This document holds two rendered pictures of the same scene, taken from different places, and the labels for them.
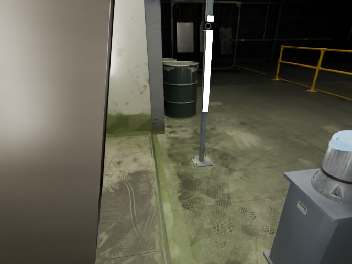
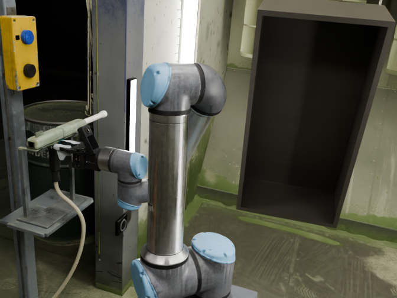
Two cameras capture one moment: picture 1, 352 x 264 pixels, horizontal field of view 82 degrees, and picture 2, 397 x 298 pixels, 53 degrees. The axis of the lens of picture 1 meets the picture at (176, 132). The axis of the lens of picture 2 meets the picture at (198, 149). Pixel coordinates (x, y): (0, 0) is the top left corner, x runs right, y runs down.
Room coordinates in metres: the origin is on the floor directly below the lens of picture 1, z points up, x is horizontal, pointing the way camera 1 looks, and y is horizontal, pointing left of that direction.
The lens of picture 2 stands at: (1.17, -1.78, 1.65)
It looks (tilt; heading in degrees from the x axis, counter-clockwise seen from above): 20 degrees down; 117
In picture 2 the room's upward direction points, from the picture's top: 5 degrees clockwise
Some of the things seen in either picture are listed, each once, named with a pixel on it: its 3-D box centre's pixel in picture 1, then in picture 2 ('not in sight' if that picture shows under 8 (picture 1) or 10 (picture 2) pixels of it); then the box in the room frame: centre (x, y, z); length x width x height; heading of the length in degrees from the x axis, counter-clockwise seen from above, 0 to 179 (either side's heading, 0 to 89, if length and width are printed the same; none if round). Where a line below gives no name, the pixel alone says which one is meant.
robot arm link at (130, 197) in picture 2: not in sight; (132, 191); (0.36, -0.67, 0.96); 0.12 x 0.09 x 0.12; 56
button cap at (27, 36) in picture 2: not in sight; (27, 36); (-0.06, -0.75, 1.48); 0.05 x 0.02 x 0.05; 99
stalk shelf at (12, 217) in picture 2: not in sight; (49, 210); (-0.01, -0.74, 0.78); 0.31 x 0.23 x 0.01; 99
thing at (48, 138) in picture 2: not in sight; (73, 145); (0.01, -0.62, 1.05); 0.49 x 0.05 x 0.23; 99
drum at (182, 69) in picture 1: (180, 90); not in sight; (3.47, -0.09, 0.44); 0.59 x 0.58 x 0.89; 24
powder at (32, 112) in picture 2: not in sight; (64, 113); (-0.82, 0.14, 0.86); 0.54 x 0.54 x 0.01
